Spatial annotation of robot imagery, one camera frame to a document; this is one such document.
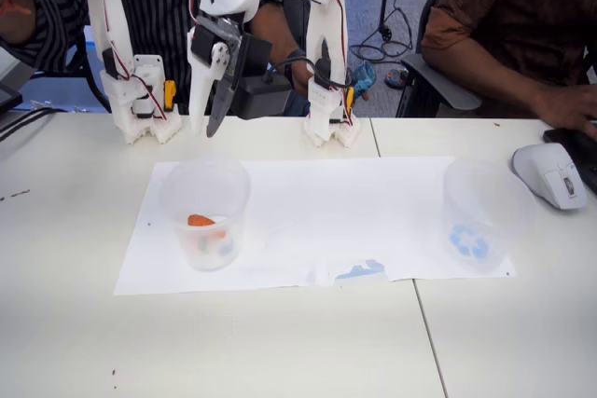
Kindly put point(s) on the grey gripper black servo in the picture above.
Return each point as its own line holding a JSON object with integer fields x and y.
{"x": 203, "y": 74}

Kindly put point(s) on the orange carrot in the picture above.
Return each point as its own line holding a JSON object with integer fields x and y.
{"x": 200, "y": 221}

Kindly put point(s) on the white leader arm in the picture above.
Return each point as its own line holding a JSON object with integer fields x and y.
{"x": 100, "y": 20}

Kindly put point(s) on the white computer mouse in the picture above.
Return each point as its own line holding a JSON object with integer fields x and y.
{"x": 545, "y": 174}

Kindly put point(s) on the striped-shirt person's right forearm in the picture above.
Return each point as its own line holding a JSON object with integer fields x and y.
{"x": 16, "y": 27}

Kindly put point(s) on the striped-shirt person's left forearm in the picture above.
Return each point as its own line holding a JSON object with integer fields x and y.
{"x": 275, "y": 39}

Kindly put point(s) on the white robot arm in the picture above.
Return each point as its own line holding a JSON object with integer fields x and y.
{"x": 326, "y": 20}

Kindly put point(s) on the brown-shirt person's right forearm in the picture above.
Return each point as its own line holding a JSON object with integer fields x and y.
{"x": 490, "y": 76}

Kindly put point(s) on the striped-shirt person's left hand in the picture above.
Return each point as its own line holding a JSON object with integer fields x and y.
{"x": 301, "y": 83}

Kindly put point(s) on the brown-shirt person's right hand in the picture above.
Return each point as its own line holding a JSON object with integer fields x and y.
{"x": 571, "y": 106}

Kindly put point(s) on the yellow table clamp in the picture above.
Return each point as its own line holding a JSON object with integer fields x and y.
{"x": 170, "y": 96}
{"x": 350, "y": 100}

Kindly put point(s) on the black webcam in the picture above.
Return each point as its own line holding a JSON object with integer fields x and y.
{"x": 259, "y": 95}

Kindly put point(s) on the black wristwatch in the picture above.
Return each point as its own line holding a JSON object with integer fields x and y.
{"x": 295, "y": 55}

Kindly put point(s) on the person in striped shirt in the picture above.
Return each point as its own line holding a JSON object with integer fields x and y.
{"x": 154, "y": 6}

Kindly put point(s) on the plain white paper sheet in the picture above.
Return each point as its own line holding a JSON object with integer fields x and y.
{"x": 280, "y": 211}

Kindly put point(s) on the clear plastic wrapper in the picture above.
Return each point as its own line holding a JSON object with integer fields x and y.
{"x": 70, "y": 108}

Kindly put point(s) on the tall clear plastic cup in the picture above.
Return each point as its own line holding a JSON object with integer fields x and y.
{"x": 210, "y": 253}

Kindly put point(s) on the small colourful floor object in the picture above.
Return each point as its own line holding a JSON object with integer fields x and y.
{"x": 396, "y": 77}

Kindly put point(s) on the black tablet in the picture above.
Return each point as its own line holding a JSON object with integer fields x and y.
{"x": 8, "y": 100}

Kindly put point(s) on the black office chair with armrest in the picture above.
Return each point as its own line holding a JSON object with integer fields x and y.
{"x": 443, "y": 82}

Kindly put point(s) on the wide clear plastic bowl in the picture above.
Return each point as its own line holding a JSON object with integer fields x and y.
{"x": 485, "y": 230}

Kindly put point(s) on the person in brown shirt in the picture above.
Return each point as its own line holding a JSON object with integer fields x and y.
{"x": 513, "y": 6}

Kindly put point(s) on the black keyboard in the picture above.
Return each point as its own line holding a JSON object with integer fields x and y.
{"x": 580, "y": 155}

